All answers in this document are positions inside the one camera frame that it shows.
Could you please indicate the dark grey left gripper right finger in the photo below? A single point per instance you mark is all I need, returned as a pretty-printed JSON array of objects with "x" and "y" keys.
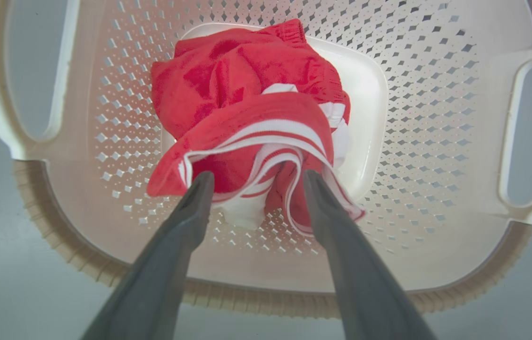
[{"x": 365, "y": 283}]

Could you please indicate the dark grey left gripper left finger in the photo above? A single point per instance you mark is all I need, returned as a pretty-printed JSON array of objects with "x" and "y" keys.
[{"x": 162, "y": 274}]

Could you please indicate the red white-striped garment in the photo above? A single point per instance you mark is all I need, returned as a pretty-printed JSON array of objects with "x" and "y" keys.
[{"x": 247, "y": 108}]

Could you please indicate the cream perforated plastic laundry basket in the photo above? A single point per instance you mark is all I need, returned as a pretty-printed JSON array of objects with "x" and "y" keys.
[{"x": 435, "y": 141}]

